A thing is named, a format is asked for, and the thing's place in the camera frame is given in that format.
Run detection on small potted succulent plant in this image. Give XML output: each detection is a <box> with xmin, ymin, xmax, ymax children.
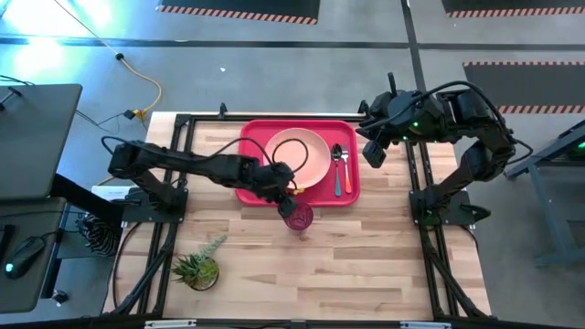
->
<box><xmin>171</xmin><ymin>235</ymin><xmax>229</xmax><ymax>292</ymax></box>

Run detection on black aluminium table frame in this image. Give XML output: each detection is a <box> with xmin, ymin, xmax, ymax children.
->
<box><xmin>109</xmin><ymin>100</ymin><xmax>493</xmax><ymax>321</ymax></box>

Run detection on maroon translucent cup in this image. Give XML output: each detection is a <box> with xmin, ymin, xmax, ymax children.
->
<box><xmin>283</xmin><ymin>202</ymin><xmax>315</xmax><ymax>235</ymax></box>

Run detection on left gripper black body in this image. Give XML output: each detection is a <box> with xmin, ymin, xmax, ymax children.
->
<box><xmin>253</xmin><ymin>162</ymin><xmax>298</xmax><ymax>205</ymax></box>

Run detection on black mat with striped edge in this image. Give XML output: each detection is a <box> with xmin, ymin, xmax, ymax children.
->
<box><xmin>463</xmin><ymin>61</ymin><xmax>585</xmax><ymax>114</ymax></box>
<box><xmin>154</xmin><ymin>0</ymin><xmax>321</xmax><ymax>25</ymax></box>
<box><xmin>441</xmin><ymin>0</ymin><xmax>585</xmax><ymax>18</ymax></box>

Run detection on dark mouse desk surface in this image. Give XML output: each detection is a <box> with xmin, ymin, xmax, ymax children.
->
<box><xmin>0</xmin><ymin>198</ymin><xmax>68</xmax><ymax>314</ymax></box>

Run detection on yellow floor cable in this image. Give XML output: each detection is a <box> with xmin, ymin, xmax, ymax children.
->
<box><xmin>54</xmin><ymin>0</ymin><xmax>164</xmax><ymax>122</ymax></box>

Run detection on silver metal bracket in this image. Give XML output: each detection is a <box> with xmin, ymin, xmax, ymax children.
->
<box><xmin>399</xmin><ymin>321</ymin><xmax>452</xmax><ymax>329</ymax></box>
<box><xmin>144</xmin><ymin>319</ymin><xmax>197</xmax><ymax>329</ymax></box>

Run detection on black striped coiled cable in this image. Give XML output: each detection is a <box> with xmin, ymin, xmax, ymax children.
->
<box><xmin>80</xmin><ymin>214</ymin><xmax>122</xmax><ymax>257</ymax></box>

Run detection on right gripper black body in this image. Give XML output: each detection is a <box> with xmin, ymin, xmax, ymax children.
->
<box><xmin>355</xmin><ymin>90</ymin><xmax>417</xmax><ymax>143</ymax></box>

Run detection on peach round plate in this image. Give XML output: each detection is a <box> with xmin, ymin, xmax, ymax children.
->
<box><xmin>263</xmin><ymin>127</ymin><xmax>332</xmax><ymax>191</ymax></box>

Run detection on red plastic tray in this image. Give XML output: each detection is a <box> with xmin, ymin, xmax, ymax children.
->
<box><xmin>235</xmin><ymin>119</ymin><xmax>361</xmax><ymax>207</ymax></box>

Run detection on fork with orange handle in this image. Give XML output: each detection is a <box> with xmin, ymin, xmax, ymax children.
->
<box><xmin>341</xmin><ymin>144</ymin><xmax>353</xmax><ymax>195</ymax></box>

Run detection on black computer mouse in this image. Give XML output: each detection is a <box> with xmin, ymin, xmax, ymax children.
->
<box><xmin>4</xmin><ymin>236</ymin><xmax>47</xmax><ymax>280</ymax></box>

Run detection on grey blue metal cart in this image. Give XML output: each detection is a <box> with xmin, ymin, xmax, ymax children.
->
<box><xmin>505</xmin><ymin>119</ymin><xmax>585</xmax><ymax>269</ymax></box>

